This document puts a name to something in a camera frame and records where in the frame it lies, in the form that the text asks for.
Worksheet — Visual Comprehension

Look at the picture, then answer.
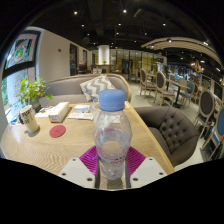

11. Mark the grey curved sofa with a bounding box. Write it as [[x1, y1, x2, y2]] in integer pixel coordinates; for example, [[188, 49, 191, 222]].
[[38, 73, 133, 108]]

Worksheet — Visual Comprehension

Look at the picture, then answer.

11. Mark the grey white chevron cushion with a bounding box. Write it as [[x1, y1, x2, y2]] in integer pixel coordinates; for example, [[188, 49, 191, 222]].
[[79, 74, 118, 103]]

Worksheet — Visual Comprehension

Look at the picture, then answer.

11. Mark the grey tufted armchair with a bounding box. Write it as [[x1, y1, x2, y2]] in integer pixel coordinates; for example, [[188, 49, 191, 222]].
[[134, 105, 201, 168]]

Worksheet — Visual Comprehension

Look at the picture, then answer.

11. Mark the flat round red coaster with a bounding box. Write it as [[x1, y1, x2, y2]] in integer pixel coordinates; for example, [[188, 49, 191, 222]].
[[49, 124, 67, 139]]

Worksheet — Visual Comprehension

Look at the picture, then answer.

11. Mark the green potted plant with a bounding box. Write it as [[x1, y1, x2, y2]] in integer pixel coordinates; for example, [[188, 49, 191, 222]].
[[16, 76, 54, 113]]

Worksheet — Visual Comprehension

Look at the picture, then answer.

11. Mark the group of wooden chairs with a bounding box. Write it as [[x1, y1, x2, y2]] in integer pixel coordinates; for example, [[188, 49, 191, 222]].
[[138, 68, 224, 161]]

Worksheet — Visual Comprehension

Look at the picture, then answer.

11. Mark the person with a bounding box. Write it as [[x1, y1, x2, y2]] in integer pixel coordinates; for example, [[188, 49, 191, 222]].
[[78, 61, 88, 75]]

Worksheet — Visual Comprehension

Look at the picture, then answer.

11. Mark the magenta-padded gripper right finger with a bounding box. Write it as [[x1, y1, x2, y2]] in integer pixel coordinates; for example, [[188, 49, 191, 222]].
[[124, 145, 168, 190]]

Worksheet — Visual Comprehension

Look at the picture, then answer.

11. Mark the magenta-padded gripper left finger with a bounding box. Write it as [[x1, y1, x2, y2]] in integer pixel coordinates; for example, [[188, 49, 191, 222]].
[[58, 145, 101, 190]]

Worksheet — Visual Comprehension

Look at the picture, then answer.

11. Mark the window with colourful stickers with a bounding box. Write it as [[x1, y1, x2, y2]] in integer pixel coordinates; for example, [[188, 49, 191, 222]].
[[0, 29, 43, 124]]

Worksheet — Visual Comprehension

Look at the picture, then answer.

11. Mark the group of ceiling lights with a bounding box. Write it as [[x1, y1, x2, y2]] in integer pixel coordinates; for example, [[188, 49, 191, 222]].
[[71, 8, 221, 73]]

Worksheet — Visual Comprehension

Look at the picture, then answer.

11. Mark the clear blue-capped water bottle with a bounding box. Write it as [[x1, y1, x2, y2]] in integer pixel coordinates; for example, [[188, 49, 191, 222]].
[[92, 89, 133, 181]]

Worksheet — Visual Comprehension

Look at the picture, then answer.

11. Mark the white mug with black handle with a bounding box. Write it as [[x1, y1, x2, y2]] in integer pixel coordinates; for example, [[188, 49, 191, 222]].
[[18, 104, 41, 134]]

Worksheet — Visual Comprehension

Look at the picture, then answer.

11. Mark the white orange tissue box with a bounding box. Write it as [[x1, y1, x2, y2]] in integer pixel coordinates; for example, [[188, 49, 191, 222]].
[[48, 101, 71, 124]]

